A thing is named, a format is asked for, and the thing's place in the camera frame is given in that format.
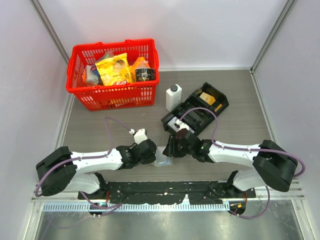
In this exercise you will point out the black compartment organizer tray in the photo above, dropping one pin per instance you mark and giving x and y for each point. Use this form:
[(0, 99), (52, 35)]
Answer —
[(197, 115)]

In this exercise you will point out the white bottle grey cap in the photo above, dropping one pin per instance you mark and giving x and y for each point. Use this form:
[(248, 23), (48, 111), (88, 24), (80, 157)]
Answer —
[(173, 97)]

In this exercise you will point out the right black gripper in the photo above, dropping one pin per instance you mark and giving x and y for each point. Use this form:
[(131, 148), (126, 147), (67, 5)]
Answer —
[(170, 150)]

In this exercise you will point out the grey leather card holder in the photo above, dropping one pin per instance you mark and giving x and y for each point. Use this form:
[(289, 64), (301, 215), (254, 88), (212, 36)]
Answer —
[(162, 160)]

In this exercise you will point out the red plastic shopping basket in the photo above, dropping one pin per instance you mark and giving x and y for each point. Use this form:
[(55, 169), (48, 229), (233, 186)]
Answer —
[(137, 94)]

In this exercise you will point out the black labelled jar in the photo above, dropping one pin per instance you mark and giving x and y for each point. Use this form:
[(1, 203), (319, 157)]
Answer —
[(145, 74)]

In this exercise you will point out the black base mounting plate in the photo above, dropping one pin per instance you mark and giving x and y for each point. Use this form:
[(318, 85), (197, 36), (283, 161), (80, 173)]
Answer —
[(168, 192)]

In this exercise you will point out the white card boxes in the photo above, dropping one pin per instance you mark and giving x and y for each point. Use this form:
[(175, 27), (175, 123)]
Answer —
[(171, 125)]

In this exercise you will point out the white slotted cable duct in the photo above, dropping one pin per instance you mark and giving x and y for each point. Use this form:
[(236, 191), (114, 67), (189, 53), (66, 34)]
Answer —
[(182, 207)]

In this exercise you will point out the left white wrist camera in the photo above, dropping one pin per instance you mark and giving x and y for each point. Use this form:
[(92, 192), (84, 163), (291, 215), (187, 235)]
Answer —
[(139, 136)]

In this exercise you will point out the yellow chips bag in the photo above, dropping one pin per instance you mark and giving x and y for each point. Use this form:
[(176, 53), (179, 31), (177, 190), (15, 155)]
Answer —
[(114, 70)]

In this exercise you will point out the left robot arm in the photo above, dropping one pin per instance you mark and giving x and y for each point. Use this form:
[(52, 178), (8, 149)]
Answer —
[(76, 171)]

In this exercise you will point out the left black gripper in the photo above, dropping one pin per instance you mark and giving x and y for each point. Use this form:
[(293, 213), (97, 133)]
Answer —
[(151, 158)]

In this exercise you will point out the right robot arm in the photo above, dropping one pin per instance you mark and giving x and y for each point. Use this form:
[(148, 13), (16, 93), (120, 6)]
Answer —
[(268, 164)]

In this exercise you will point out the grey green snack packet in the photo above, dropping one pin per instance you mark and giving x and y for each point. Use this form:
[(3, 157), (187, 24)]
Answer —
[(89, 78)]

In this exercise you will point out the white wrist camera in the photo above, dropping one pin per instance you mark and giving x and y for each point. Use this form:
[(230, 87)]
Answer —
[(139, 136), (180, 125)]

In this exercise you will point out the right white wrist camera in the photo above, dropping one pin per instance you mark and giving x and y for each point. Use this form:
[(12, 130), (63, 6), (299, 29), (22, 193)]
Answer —
[(180, 125)]

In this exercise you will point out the orange snack bag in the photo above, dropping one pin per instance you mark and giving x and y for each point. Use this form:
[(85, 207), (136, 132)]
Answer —
[(140, 63)]

